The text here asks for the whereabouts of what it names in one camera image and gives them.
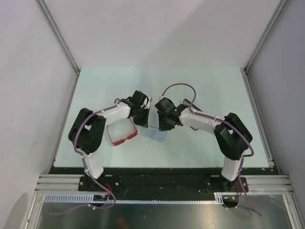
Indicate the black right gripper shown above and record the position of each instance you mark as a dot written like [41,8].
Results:
[162,126]

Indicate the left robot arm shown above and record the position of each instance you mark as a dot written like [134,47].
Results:
[87,130]

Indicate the light blue cleaning cloth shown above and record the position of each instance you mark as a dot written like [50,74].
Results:
[153,133]

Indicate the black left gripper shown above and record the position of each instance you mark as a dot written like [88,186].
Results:
[144,122]

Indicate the grey slotted cable duct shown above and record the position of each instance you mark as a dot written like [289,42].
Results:
[204,198]

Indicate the aluminium frame post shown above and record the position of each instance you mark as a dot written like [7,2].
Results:
[275,18]
[57,34]

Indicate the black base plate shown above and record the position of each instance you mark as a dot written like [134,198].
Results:
[163,182]

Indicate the right aluminium frame post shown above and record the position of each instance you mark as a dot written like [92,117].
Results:
[275,18]

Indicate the red sunglasses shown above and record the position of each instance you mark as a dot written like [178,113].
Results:
[121,131]

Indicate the left aluminium frame post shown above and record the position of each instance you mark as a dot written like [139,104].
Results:
[57,34]

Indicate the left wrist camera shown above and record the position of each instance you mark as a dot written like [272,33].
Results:
[146,103]

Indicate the aluminium front rail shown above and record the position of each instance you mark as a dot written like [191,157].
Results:
[257,184]

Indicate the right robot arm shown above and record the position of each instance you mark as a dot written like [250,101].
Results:
[231,134]

